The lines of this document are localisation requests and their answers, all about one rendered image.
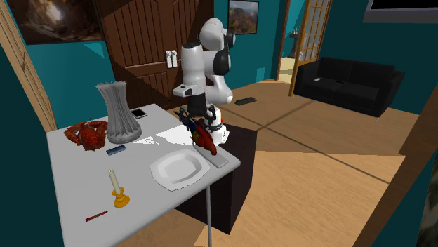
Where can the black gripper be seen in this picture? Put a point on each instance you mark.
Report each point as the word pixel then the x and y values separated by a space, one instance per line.
pixel 197 104

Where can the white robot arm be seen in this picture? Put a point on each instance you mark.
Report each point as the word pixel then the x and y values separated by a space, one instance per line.
pixel 193 65

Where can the red parrot figure grey base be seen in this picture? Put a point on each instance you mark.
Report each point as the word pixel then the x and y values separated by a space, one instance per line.
pixel 205 141

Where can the black flat floor object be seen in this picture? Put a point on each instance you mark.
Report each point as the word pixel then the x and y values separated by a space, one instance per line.
pixel 245 101

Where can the black phone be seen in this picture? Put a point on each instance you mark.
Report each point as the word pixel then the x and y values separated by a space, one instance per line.
pixel 139 113

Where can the white plate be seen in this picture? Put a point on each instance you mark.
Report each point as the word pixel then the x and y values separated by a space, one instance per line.
pixel 179 169

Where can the dark robot stand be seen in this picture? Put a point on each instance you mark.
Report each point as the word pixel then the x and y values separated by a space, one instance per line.
pixel 239 160

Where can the grey ribbed vase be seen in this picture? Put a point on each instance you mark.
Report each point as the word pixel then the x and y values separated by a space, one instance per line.
pixel 118 116

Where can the brown wooden door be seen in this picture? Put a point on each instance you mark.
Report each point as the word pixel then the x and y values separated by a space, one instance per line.
pixel 137 34

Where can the small blue flat box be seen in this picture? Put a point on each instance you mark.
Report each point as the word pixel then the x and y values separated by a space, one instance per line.
pixel 116 150

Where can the red crab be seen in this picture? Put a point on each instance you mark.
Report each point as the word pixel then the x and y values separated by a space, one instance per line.
pixel 89 136

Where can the white candle yellow holder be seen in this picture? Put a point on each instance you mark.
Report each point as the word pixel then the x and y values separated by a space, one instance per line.
pixel 119 198

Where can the grey table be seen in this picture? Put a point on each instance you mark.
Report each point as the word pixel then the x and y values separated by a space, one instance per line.
pixel 85 178

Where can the wooden glass-pane door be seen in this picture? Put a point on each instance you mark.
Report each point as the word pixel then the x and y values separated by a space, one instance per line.
pixel 313 30

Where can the red pen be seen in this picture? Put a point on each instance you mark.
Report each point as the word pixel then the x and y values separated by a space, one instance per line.
pixel 96 216

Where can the black sofa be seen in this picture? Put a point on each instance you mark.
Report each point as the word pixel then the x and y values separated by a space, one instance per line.
pixel 349 85

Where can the light wooden door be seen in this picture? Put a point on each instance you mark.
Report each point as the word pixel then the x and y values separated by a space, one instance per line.
pixel 24 71

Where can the landscape wall picture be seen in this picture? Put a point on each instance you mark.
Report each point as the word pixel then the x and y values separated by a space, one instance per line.
pixel 243 17

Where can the large dark wall picture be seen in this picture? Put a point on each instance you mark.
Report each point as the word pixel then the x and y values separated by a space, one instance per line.
pixel 51 19

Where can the dark window grey frame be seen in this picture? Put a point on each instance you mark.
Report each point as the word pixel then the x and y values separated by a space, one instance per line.
pixel 400 13

